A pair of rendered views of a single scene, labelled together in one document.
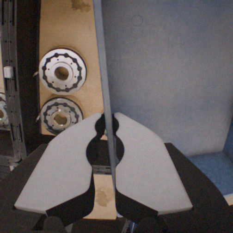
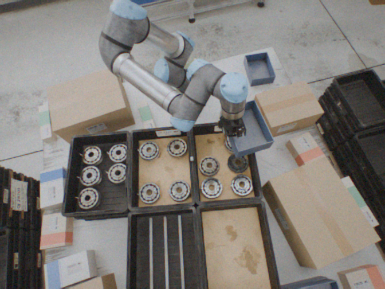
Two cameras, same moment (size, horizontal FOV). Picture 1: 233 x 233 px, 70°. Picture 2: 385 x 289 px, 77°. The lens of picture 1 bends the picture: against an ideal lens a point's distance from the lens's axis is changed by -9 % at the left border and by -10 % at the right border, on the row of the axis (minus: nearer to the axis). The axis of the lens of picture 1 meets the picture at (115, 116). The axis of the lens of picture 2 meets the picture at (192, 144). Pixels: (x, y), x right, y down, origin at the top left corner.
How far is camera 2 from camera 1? 0.92 m
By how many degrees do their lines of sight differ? 52
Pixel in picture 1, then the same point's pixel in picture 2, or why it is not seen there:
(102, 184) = (246, 242)
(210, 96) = (253, 132)
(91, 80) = (222, 170)
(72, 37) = (210, 153)
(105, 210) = (257, 281)
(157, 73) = not seen: hidden behind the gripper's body
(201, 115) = (254, 137)
